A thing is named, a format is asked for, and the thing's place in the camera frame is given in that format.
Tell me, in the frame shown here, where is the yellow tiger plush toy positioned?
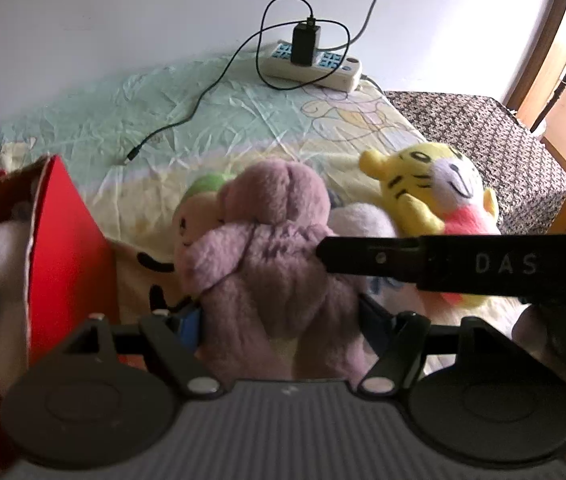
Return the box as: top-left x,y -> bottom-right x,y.
359,142 -> 501,311

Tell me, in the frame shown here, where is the purple plush toy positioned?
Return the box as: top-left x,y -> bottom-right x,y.
173,157 -> 381,381

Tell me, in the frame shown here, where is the black charger adapter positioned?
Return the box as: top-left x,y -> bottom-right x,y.
290,16 -> 322,67

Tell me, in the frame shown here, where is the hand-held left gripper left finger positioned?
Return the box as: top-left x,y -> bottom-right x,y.
58,304 -> 226,397

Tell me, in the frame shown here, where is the white power strip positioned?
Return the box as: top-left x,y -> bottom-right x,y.
257,41 -> 362,93

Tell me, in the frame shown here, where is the green avocado plush toy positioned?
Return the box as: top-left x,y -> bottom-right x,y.
135,172 -> 236,313

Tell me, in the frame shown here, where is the dark patterned blanket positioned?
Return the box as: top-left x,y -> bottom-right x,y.
385,91 -> 566,235

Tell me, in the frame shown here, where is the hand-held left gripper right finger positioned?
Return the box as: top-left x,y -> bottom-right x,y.
358,294 -> 512,397

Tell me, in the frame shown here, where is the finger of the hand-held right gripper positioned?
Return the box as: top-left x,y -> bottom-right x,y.
315,234 -> 426,282

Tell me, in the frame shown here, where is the small white plush toy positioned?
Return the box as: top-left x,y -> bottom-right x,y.
330,202 -> 566,391

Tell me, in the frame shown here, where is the wooden door frame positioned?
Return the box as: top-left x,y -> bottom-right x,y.
500,0 -> 566,171

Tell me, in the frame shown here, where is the red cardboard box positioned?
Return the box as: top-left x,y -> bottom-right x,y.
0,154 -> 124,461

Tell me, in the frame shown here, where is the black charger cable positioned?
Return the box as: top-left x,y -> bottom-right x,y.
124,0 -> 351,166

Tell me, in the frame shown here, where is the large white plush toy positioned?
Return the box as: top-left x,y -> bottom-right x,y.
0,200 -> 34,401

